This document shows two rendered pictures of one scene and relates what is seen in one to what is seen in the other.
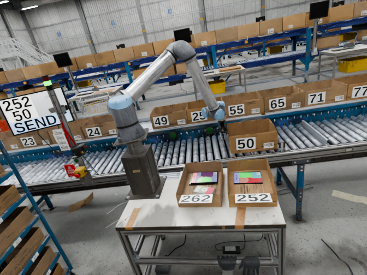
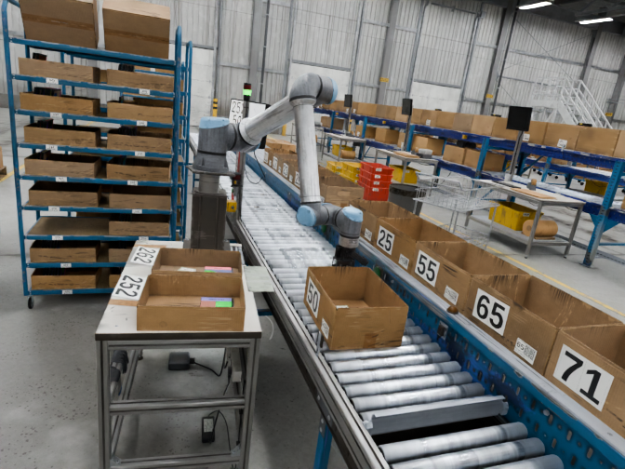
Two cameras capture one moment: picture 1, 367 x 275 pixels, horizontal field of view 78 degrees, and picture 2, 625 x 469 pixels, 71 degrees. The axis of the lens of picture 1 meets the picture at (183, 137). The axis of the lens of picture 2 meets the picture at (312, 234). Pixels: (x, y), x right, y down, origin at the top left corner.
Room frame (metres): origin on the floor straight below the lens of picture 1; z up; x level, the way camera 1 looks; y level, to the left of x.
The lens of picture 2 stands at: (0.87, -1.94, 1.60)
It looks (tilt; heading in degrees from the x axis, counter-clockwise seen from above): 17 degrees down; 62
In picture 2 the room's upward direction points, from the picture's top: 7 degrees clockwise
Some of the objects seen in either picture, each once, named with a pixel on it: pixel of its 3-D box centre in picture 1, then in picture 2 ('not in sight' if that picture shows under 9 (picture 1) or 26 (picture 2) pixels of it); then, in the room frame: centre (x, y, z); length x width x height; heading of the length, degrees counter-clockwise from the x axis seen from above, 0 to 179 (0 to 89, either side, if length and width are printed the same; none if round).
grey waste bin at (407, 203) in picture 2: not in sight; (403, 209); (4.72, 2.70, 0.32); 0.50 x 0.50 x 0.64
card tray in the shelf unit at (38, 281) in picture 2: not in sight; (68, 274); (0.71, 1.43, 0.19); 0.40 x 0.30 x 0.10; 171
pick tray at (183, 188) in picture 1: (201, 182); (199, 269); (1.30, -0.06, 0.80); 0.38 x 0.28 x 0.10; 165
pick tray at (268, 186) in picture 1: (249, 180); (193, 301); (1.22, -0.38, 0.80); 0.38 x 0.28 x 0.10; 166
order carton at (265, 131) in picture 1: (250, 135); (352, 303); (1.81, -0.60, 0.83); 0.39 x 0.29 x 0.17; 80
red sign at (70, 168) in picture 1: (74, 169); not in sight; (1.77, 1.00, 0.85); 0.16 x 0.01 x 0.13; 83
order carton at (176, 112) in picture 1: (170, 115); (381, 221); (2.41, 0.10, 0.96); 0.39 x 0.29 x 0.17; 83
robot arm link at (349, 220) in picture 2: (219, 108); (351, 222); (1.90, -0.36, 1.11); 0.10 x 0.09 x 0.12; 111
